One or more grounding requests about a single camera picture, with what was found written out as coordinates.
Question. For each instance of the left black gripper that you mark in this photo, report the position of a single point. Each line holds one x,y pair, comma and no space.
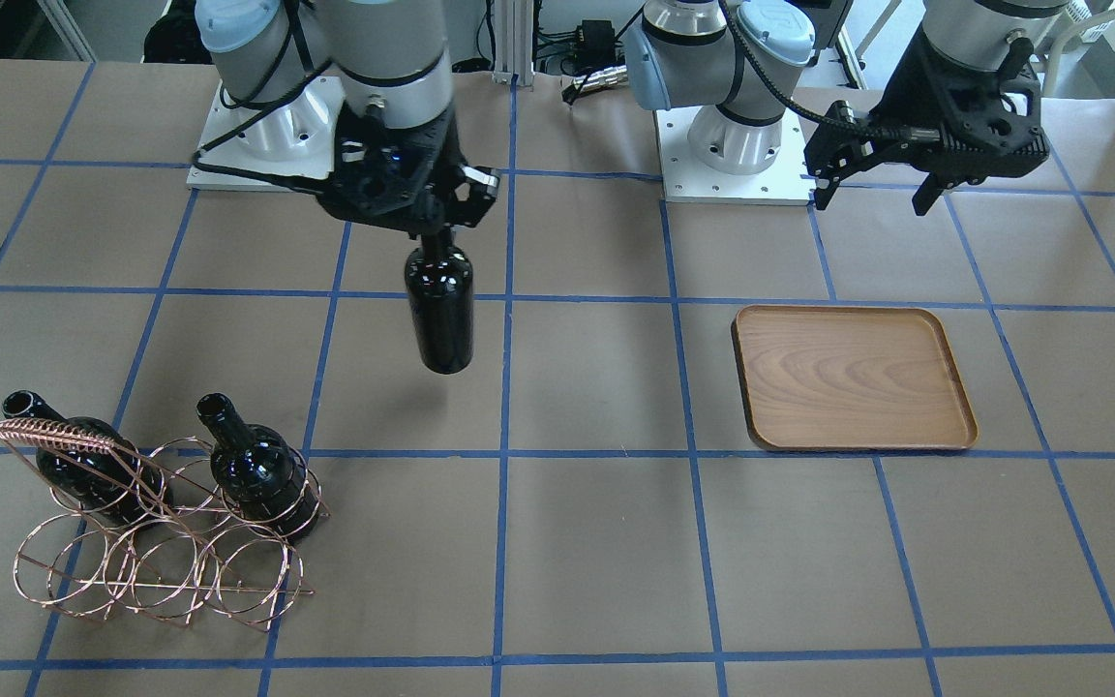
909,101

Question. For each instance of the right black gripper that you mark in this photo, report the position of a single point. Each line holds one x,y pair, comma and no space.
473,196

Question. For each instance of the dark wine bottle carried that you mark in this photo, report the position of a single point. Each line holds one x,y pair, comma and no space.
440,293

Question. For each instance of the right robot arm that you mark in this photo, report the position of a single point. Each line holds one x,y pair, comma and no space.
391,57

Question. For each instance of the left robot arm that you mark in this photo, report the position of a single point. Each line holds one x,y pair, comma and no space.
746,57

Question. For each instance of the wooden tray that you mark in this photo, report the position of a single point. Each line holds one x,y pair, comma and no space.
850,378

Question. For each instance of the dark wine bottle middle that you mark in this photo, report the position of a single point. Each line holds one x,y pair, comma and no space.
259,474

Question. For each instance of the dark wine bottle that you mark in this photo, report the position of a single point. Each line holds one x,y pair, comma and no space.
259,474
115,486

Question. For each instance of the dark wine bottle outer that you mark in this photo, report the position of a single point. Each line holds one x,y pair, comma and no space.
115,486

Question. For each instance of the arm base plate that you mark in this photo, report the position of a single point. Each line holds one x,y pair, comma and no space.
711,159
262,140

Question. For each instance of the aluminium frame post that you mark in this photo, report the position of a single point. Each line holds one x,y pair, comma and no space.
513,44

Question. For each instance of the copper wire bottle basket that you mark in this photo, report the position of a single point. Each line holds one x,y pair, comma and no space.
199,557

